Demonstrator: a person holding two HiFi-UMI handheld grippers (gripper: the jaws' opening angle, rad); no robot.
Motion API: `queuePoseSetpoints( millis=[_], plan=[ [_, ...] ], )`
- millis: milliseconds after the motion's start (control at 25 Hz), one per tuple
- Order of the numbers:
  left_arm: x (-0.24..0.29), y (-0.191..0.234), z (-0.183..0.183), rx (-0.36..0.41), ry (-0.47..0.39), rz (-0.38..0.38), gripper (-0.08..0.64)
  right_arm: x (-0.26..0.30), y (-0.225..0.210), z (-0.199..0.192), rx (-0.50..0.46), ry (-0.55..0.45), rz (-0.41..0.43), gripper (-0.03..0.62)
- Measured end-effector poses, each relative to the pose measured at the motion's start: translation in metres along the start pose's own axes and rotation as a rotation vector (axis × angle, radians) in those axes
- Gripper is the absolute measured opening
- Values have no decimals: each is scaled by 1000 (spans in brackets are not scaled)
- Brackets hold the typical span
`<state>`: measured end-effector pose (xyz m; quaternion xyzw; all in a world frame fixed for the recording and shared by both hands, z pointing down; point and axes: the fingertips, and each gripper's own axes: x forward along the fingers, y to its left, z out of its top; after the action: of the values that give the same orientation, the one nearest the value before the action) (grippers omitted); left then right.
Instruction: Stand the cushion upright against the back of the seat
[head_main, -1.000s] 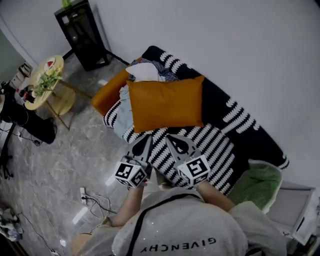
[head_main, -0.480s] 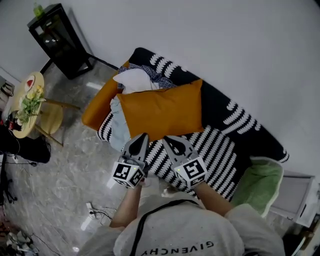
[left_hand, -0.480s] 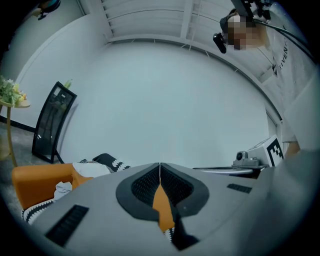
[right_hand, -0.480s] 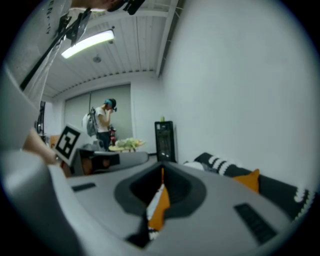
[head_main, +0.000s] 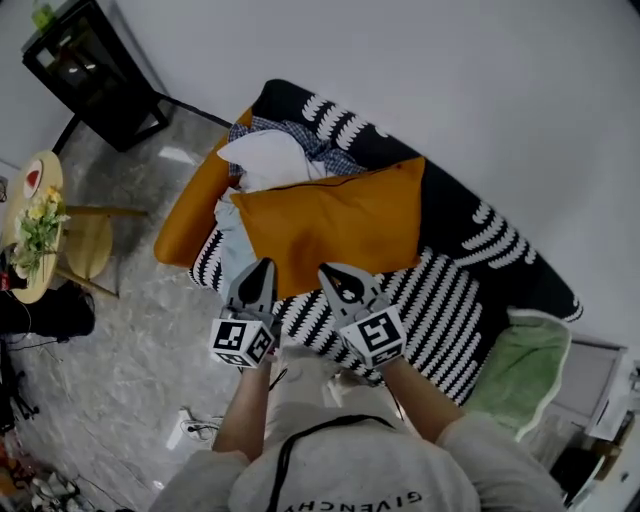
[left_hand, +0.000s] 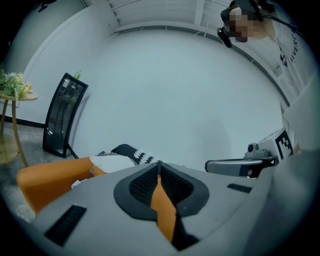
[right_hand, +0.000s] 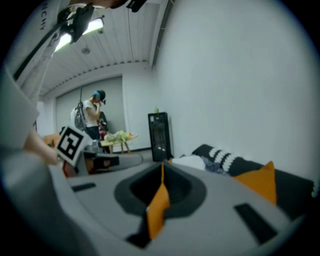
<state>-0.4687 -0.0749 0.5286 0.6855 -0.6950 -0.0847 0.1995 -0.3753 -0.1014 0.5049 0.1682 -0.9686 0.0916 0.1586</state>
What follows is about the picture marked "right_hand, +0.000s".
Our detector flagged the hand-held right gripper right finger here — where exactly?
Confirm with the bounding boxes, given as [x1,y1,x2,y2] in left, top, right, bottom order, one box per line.
[149,161,306,256]

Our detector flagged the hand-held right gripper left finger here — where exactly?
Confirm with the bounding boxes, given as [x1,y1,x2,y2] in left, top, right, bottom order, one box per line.
[67,161,163,256]

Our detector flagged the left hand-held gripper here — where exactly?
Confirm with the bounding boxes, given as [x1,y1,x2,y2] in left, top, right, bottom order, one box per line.
[54,124,145,176]

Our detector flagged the orange cushion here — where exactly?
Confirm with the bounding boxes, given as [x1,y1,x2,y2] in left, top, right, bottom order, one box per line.
[146,161,277,240]

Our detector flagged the person's left forearm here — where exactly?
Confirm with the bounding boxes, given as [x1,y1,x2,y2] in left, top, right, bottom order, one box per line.
[23,128,62,166]

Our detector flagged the yellow round side table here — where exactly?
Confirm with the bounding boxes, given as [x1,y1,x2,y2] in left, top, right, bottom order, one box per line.
[100,134,139,155]

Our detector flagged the bunch of pale flowers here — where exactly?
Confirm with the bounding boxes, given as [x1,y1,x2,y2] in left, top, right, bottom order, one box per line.
[103,130,133,142]

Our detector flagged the black tower cabinet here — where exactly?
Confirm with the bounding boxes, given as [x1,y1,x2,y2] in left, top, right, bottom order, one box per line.
[147,111,173,163]

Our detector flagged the blue checked cloth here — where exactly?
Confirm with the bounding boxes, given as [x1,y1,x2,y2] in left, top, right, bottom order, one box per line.
[203,156,230,176]

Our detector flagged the white crumpled cloth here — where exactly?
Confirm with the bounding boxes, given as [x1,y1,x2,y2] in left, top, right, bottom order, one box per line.
[172,154,207,171]

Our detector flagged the person's white shirt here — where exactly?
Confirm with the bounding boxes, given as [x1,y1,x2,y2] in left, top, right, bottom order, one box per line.
[0,0,76,151]

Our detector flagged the long ceiling light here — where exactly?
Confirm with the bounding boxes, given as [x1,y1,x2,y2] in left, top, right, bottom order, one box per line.
[53,16,105,53]

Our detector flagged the black headset cables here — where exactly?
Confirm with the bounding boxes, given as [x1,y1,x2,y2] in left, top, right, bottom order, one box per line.
[13,3,96,81]

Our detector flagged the black head-worn camera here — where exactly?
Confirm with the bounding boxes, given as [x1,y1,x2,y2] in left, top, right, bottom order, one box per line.
[126,0,148,13]

